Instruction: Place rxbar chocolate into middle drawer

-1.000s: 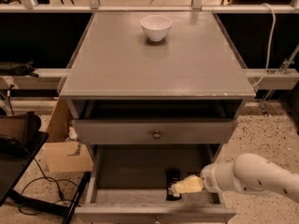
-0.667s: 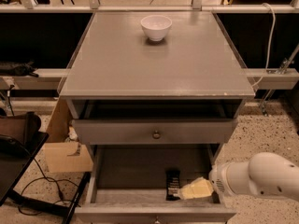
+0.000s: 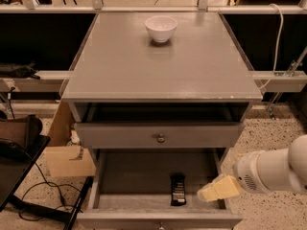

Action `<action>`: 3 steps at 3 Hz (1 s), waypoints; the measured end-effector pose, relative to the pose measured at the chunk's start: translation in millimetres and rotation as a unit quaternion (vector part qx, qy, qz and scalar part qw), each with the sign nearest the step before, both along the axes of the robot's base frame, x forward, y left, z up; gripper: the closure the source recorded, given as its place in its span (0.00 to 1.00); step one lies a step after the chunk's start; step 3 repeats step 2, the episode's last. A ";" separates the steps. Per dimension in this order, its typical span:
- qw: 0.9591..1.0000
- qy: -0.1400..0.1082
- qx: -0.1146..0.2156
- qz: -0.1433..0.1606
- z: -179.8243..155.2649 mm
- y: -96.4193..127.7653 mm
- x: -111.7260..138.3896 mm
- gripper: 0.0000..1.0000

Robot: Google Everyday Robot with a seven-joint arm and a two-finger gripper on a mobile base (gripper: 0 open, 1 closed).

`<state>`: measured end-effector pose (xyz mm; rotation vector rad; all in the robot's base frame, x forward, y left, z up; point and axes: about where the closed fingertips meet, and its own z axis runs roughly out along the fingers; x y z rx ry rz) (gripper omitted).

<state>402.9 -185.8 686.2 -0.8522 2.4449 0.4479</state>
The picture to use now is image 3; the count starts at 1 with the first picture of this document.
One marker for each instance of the grey top drawer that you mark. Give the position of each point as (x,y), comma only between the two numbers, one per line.
(143,135)

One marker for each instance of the metal guard rail frame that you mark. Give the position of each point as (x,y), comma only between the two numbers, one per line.
(96,4)

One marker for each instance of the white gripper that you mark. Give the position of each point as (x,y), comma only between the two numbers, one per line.
(247,174)

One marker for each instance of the grey wooden drawer cabinet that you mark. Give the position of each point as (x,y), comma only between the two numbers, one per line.
(123,76)

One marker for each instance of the white ceramic bowl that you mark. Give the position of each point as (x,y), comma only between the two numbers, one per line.
(161,27)

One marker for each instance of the black cloth item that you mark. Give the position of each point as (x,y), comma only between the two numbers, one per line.
(18,71)

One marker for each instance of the round brass drawer knob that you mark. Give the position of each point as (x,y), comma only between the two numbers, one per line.
(160,138)

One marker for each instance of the cardboard box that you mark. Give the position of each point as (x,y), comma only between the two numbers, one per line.
(69,161)

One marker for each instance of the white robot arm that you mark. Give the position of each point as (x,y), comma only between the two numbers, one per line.
(263,172)

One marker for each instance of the black folding stand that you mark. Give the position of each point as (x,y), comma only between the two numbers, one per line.
(13,172)

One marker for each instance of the brown leather bag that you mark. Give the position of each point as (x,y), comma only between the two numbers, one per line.
(18,135)

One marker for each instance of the black rxbar chocolate bar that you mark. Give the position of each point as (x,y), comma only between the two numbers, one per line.
(178,190)

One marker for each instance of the grey open middle drawer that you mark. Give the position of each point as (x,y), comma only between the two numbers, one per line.
(132,191)

